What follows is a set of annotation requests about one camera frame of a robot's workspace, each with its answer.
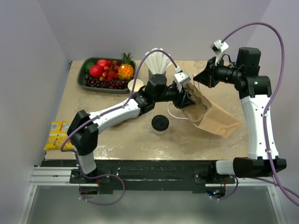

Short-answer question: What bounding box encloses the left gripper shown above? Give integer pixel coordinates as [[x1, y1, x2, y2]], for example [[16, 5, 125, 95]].
[[154, 83, 195, 109]]

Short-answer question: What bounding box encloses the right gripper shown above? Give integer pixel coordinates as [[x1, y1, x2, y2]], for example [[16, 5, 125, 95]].
[[194, 56, 242, 88]]

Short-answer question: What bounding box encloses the brown paper bag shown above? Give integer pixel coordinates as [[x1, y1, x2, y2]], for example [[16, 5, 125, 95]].
[[167, 74, 241, 140]]

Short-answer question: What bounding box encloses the black cup lid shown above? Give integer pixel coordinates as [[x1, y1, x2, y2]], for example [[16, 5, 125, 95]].
[[151, 115, 169, 131]]

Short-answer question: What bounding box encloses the white paper cup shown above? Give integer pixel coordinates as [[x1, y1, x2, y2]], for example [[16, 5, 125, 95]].
[[153, 127, 168, 135], [128, 79, 144, 93]]

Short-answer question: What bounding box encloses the brown cup carrier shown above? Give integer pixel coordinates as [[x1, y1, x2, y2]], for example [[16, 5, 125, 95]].
[[182, 101, 208, 123]]

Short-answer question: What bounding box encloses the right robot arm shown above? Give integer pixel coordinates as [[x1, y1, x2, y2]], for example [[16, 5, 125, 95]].
[[194, 46, 287, 183]]

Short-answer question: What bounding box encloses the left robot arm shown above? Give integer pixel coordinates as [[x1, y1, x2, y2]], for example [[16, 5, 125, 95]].
[[67, 72, 195, 183]]

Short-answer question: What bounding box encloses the grey straw holder cup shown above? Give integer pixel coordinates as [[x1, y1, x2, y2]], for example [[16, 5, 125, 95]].
[[148, 69, 166, 80]]

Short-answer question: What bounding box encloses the white paper straws bundle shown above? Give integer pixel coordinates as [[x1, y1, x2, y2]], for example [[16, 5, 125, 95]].
[[145, 51, 172, 73]]

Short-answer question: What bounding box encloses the toy pineapple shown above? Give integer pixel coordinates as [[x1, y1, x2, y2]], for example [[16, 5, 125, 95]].
[[118, 52, 135, 80]]

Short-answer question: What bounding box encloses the dark grapes bunch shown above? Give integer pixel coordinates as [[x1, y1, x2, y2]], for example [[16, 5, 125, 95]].
[[84, 74, 129, 90]]

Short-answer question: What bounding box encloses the green lime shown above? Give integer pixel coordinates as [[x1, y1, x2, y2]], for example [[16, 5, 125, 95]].
[[85, 62, 95, 73]]

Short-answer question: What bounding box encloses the yellow snack bag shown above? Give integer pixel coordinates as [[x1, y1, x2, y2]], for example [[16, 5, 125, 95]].
[[44, 121, 71, 151]]

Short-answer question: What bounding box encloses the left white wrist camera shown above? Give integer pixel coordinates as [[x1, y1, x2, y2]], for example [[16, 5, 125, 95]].
[[174, 67, 191, 92]]

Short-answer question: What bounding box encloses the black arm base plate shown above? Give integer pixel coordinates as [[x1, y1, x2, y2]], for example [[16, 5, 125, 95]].
[[41, 160, 235, 194]]

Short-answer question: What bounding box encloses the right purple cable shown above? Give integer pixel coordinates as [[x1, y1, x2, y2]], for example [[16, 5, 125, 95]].
[[210, 22, 299, 206]]

